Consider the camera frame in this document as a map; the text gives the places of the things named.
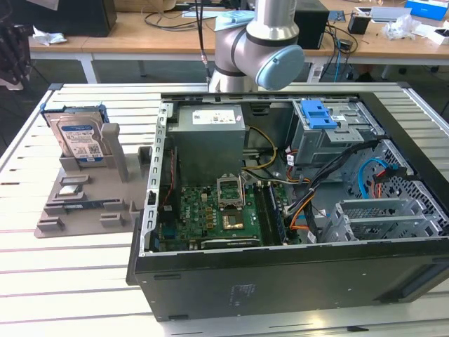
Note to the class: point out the hard disk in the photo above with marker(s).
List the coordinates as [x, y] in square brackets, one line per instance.
[77, 137]

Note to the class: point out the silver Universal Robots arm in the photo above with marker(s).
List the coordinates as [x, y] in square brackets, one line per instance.
[245, 42]

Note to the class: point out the silver disk bay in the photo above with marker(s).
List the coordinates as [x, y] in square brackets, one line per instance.
[379, 210]

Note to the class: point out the crumpled white paper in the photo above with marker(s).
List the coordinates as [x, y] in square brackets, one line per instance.
[49, 36]

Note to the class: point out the black computer tower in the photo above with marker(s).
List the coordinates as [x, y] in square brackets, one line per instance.
[70, 17]

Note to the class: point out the brown cardboard box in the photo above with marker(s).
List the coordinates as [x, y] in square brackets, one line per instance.
[140, 4]

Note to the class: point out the silver CPU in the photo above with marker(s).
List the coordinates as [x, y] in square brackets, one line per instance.
[69, 190]

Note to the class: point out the brown parts rack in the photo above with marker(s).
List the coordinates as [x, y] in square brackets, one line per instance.
[98, 189]

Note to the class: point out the dark RAM stick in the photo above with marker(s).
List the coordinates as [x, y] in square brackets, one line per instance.
[91, 203]

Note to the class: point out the grey power supply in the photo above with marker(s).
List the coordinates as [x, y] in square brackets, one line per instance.
[210, 147]

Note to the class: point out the green motherboard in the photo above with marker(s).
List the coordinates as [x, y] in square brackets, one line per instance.
[200, 210]

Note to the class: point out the metal locking lever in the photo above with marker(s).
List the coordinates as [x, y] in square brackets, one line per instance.
[241, 189]

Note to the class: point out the CPU socket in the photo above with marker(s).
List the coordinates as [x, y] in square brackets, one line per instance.
[234, 221]

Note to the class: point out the black RAM slot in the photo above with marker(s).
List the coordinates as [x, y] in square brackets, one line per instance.
[262, 217]

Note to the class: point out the black speaker box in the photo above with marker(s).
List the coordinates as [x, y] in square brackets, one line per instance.
[312, 24]

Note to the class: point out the blue RAM stick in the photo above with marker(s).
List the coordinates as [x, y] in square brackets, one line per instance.
[277, 214]

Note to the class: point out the blue plastic latch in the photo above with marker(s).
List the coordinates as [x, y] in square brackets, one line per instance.
[317, 114]

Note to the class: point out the silver drive cage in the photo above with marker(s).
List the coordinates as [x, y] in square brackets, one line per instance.
[315, 147]

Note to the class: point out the black PC case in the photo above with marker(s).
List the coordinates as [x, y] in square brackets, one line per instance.
[280, 281]

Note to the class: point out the grey flat device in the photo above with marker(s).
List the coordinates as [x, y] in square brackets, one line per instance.
[389, 13]

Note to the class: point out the crumpled clear plastic bag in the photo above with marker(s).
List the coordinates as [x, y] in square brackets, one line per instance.
[400, 28]

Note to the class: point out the blue cardboard box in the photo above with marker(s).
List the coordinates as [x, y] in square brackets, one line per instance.
[426, 8]

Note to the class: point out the white open box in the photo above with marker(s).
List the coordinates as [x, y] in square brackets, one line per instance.
[433, 35]

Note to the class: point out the wooden desk white frame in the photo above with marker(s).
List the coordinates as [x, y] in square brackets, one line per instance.
[52, 49]
[386, 47]

